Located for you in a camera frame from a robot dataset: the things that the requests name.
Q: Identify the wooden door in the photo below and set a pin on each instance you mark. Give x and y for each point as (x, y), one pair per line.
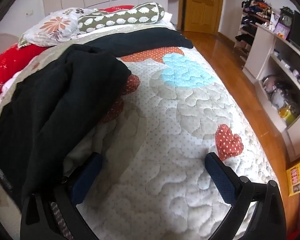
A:
(202, 16)

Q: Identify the pink headboard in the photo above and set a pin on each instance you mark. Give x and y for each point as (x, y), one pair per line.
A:
(6, 41)

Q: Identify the floral white pillow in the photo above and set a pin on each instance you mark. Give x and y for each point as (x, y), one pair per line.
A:
(58, 27)

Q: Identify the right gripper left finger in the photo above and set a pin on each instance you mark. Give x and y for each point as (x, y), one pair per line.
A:
(53, 214)

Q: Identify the green hedgehog bolster pillow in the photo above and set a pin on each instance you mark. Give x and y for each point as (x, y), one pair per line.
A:
(145, 13)

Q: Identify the yellow printed box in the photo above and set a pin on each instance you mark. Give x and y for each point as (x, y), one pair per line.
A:
(293, 176)

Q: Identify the black table clock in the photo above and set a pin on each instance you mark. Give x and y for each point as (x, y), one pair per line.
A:
(286, 16)

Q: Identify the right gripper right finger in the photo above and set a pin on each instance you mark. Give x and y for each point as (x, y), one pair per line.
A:
(268, 220)

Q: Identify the shoe rack with shoes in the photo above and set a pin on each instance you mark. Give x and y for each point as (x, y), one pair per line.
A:
(254, 12)

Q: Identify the heart pattern quilt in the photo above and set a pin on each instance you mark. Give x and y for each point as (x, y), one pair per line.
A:
(173, 111)

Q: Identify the red happy blanket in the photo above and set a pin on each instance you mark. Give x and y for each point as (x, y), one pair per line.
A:
(15, 59)

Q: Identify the purple small clock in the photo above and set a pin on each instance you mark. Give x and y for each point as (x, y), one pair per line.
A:
(281, 30)

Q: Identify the black pants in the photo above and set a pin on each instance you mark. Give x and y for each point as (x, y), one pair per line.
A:
(52, 110)

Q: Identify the white shelf unit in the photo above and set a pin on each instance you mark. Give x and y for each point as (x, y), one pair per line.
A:
(273, 66)

